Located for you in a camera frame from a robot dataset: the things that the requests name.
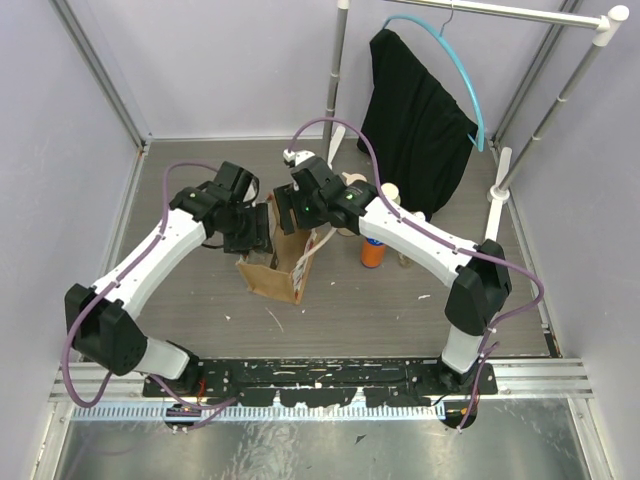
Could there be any black hanging cloth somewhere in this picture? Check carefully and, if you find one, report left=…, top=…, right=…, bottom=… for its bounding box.
left=361, top=29, right=477, bottom=218

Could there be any beige pump dispenser bottle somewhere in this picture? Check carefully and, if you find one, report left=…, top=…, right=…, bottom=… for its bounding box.
left=337, top=172, right=367, bottom=237

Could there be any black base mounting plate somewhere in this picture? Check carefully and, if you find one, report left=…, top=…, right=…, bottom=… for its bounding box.
left=167, top=357, right=498, bottom=408

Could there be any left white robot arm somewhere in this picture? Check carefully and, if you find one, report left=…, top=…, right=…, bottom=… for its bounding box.
left=61, top=162, right=272, bottom=398

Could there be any aluminium frame rail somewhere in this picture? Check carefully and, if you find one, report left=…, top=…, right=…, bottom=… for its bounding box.
left=48, top=357, right=594, bottom=402

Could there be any orange bottle blue cap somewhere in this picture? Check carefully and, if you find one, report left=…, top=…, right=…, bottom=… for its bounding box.
left=360, top=237, right=387, bottom=269

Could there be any cream round cap bottle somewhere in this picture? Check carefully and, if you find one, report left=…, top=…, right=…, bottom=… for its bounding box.
left=381, top=182, right=401, bottom=205

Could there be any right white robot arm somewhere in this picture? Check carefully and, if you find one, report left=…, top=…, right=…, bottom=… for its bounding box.
left=274, top=150, right=512, bottom=394

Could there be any blue clothes hanger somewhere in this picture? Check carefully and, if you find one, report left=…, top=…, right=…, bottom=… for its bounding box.
left=382, top=9, right=485, bottom=153

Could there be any clear amber liquid bottle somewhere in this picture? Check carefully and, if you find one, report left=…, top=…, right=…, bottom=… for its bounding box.
left=398, top=211, right=426, bottom=268

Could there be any silver clothes rack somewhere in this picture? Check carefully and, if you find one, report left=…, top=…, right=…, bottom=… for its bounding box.
left=309, top=0, right=634, bottom=251

